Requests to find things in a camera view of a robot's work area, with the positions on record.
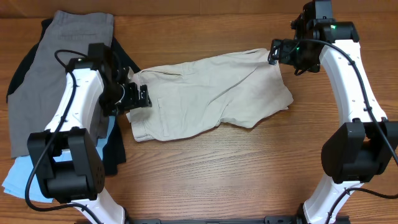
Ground beige khaki shorts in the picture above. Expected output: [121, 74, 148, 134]
[127, 49, 294, 142]

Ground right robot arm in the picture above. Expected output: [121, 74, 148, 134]
[265, 1, 397, 224]

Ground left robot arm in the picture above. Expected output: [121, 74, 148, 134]
[24, 43, 152, 224]

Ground black garment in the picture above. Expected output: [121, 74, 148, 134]
[6, 18, 141, 176]

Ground grey shorts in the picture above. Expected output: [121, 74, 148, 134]
[7, 11, 114, 157]

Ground light blue shorts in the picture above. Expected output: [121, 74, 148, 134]
[2, 116, 116, 203]

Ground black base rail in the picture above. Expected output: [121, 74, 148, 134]
[126, 215, 307, 224]

